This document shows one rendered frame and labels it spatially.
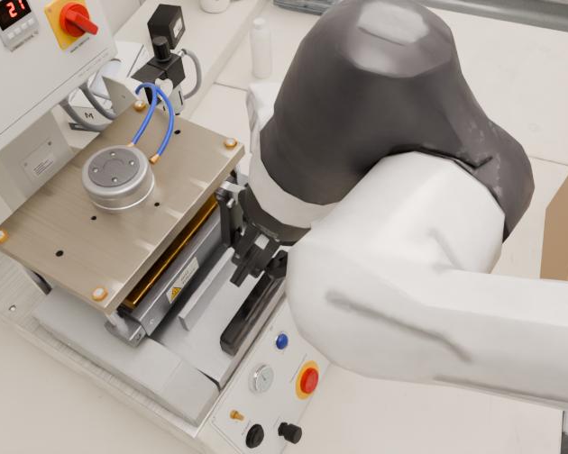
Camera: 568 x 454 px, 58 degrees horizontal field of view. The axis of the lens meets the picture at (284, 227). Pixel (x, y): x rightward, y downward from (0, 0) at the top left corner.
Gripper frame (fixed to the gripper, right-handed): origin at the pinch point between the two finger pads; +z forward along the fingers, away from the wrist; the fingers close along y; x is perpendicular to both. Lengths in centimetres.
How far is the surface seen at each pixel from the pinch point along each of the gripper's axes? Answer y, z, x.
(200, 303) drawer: -2.2, 7.8, -4.5
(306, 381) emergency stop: 17.2, 20.8, -1.0
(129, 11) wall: -69, 53, 65
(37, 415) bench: -14.2, 38.3, -25.7
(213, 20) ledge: -47, 45, 72
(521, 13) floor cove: 36, 99, 251
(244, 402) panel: 10.2, 15.1, -9.9
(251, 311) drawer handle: 3.7, 4.4, -2.6
